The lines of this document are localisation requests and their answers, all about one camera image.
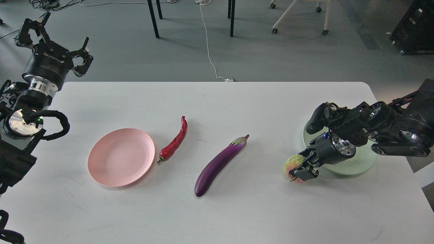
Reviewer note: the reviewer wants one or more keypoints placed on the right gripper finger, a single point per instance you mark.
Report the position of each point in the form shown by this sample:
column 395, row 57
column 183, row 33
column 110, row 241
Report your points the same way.
column 297, row 160
column 305, row 171

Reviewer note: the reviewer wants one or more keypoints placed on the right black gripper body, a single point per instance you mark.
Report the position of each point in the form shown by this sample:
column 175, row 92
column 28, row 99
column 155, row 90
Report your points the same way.
column 327, row 148

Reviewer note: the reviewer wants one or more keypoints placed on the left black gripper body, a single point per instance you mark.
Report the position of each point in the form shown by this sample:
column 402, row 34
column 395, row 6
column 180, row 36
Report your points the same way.
column 50, row 64

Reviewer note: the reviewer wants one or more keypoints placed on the yellow pink apple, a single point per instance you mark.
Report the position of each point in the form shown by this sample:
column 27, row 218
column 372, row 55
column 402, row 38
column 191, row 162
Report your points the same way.
column 287, row 167

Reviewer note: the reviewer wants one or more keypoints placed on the purple eggplant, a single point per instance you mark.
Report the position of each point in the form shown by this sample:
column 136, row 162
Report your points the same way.
column 217, row 164

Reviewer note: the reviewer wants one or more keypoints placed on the red chili pepper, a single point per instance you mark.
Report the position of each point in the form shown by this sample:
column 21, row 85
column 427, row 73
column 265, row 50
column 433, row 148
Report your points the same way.
column 170, row 149

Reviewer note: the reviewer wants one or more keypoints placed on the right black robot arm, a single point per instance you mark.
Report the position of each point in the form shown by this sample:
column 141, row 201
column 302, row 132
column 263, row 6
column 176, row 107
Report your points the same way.
column 403, row 127

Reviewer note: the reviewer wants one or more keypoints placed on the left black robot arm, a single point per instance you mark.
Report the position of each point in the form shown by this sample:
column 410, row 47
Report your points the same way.
column 25, row 117

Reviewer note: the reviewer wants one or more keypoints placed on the green plate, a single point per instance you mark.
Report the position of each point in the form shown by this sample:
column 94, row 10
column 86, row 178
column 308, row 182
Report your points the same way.
column 363, row 160

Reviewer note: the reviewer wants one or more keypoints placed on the pink plate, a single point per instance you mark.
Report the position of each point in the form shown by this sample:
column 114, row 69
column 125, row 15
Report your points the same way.
column 121, row 157

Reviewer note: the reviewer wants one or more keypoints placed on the black table leg left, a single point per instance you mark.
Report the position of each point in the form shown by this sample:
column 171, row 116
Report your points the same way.
column 153, row 15

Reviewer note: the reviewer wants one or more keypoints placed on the black table leg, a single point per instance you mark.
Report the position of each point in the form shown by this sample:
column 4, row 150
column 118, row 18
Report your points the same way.
column 231, row 15
column 153, row 15

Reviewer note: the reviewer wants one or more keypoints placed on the black equipment case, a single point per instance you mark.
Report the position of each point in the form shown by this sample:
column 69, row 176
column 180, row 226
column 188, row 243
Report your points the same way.
column 414, row 34

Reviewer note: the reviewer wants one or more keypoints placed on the black table leg right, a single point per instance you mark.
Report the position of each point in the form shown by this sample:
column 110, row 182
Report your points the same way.
column 231, row 15

